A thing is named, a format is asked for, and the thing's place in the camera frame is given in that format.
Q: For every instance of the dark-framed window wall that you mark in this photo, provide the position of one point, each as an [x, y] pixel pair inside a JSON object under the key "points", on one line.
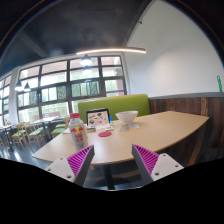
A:
{"points": [[69, 83]]}

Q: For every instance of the long linear ceiling light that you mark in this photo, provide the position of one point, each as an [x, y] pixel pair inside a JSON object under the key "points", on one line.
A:
{"points": [[110, 50]]}

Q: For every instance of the flat round red coaster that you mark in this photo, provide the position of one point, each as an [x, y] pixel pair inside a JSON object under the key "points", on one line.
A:
{"points": [[105, 134]]}

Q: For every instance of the group of pendant lamps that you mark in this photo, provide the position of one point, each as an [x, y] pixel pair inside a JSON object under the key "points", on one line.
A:
{"points": [[86, 61]]}

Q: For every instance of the clear red-capped drink bottle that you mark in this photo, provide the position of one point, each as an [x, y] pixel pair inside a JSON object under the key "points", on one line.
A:
{"points": [[78, 133]]}

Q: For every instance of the wooden dining table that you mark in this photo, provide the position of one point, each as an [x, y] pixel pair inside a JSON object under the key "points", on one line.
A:
{"points": [[43, 120]]}

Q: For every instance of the green upholstered bench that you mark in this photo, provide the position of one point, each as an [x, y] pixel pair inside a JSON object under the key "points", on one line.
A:
{"points": [[116, 103]]}

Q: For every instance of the black-framed picture sign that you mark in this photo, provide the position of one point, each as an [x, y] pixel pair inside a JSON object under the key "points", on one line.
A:
{"points": [[98, 118]]}

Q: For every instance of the white footed bowl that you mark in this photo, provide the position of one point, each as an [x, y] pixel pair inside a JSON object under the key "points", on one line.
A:
{"points": [[126, 116]]}

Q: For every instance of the small blue-capped tube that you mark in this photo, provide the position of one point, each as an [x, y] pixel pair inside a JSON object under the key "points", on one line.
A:
{"points": [[111, 120]]}

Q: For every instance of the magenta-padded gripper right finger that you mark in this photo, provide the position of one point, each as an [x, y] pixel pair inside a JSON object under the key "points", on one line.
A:
{"points": [[166, 165]]}

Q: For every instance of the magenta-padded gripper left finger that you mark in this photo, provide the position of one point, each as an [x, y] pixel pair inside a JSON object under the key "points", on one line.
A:
{"points": [[58, 166]]}

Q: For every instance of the white paper sheet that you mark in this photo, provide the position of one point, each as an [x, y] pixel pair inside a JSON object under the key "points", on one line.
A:
{"points": [[66, 131]]}

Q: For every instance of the green wall sign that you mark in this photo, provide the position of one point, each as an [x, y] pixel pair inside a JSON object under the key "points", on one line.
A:
{"points": [[219, 83]]}

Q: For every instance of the small white card stand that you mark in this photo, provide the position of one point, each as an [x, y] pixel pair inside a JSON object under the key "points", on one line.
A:
{"points": [[109, 128]]}

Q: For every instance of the group of green-seated wooden chairs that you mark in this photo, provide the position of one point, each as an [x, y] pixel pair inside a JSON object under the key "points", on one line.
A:
{"points": [[35, 132]]}

